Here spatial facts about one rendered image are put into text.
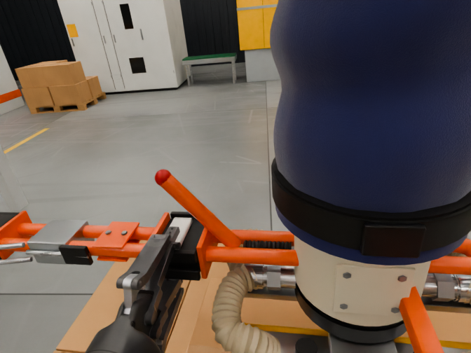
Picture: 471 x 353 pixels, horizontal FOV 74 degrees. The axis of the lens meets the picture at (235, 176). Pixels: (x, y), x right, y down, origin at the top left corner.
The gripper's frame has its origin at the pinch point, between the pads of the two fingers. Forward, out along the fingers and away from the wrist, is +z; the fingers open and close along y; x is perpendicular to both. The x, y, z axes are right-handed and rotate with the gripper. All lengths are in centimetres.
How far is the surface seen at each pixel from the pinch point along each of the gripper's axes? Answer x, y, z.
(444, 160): 29.0, -18.8, -9.9
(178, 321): -25, 69, 35
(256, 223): -13, 123, 168
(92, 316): -60, 69, 34
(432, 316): 46, 29, 14
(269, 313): 11.9, 29.0, 11.4
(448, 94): 28.6, -23.8, -9.2
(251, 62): -83, 79, 717
